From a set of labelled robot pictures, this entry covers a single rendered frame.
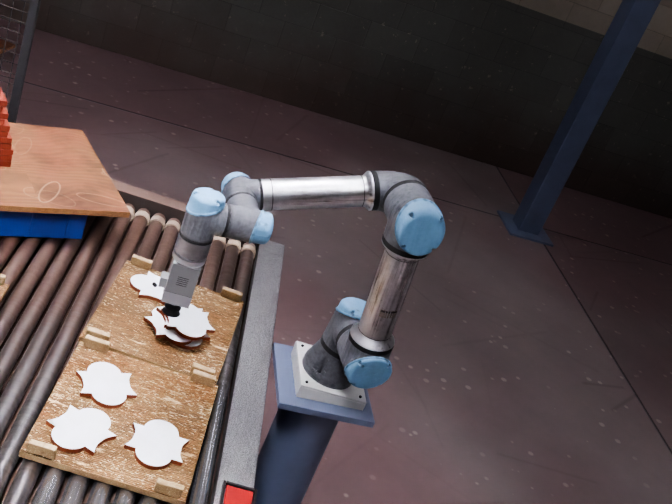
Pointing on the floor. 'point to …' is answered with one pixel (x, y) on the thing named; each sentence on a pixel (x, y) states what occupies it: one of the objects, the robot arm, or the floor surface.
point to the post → (580, 120)
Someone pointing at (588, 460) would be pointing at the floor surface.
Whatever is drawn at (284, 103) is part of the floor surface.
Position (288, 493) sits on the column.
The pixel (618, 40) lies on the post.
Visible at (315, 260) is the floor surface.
